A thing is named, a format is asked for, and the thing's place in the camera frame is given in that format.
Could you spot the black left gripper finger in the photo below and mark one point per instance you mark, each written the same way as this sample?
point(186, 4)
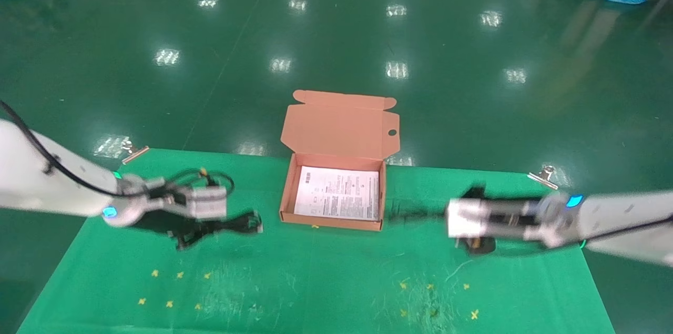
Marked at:
point(228, 223)
point(189, 240)

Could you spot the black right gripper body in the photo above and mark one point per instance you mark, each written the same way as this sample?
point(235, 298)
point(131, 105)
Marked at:
point(512, 218)

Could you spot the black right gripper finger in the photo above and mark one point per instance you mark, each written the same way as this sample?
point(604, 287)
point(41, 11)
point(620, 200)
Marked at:
point(462, 243)
point(474, 193)

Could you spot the orange cardboard box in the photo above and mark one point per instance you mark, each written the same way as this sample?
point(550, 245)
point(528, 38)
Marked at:
point(336, 129)

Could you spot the metal binder clip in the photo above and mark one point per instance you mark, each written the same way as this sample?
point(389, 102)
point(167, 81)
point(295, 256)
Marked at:
point(135, 152)
point(544, 177)

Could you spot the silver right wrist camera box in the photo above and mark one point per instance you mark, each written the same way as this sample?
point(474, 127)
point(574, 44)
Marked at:
point(469, 219)

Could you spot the white printed paper sheet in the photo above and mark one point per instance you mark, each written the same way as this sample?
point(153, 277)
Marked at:
point(336, 194)

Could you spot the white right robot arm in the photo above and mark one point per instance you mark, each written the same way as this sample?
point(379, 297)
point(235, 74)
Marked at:
point(615, 223)

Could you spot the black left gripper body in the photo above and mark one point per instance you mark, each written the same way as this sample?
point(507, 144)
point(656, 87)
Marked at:
point(157, 220)

